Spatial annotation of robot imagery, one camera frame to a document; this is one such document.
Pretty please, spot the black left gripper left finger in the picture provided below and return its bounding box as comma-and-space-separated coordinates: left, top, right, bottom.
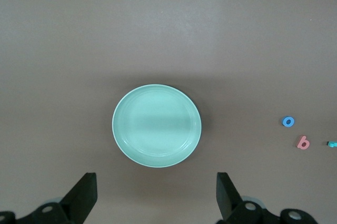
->
0, 172, 98, 224

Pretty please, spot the blue foam letter o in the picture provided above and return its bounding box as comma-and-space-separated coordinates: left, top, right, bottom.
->
282, 116, 295, 128

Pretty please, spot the brown table cover sheet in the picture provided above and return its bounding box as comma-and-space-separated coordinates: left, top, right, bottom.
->
0, 0, 337, 224

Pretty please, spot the pink foam letter b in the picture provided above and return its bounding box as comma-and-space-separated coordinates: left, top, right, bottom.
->
296, 135, 311, 150

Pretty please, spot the pale green round plate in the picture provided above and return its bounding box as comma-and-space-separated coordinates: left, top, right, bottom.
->
112, 84, 203, 168

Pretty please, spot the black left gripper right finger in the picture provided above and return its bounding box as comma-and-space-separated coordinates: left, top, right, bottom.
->
216, 172, 321, 224

